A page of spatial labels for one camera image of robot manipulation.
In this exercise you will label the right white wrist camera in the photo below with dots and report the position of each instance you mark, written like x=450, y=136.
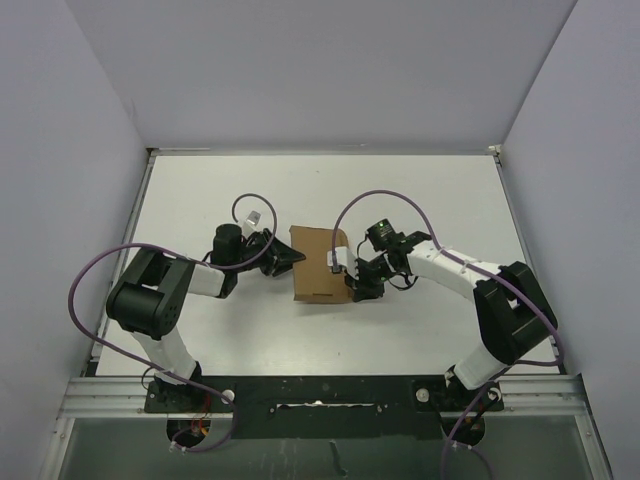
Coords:
x=342, y=260

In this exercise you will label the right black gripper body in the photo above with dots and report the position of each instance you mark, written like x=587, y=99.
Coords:
x=372, y=276

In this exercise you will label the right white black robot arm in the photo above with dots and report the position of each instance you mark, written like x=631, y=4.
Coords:
x=513, y=313

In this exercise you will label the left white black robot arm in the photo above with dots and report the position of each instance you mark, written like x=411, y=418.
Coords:
x=148, y=298

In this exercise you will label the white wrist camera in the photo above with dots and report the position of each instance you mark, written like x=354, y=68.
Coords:
x=251, y=224
x=342, y=260

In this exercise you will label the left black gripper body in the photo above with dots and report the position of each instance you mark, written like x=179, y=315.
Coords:
x=260, y=241

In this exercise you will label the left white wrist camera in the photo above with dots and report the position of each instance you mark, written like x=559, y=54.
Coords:
x=251, y=224

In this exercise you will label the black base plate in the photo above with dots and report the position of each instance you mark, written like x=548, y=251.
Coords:
x=325, y=407

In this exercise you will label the brown cardboard box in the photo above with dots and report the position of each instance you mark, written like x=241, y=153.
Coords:
x=314, y=282

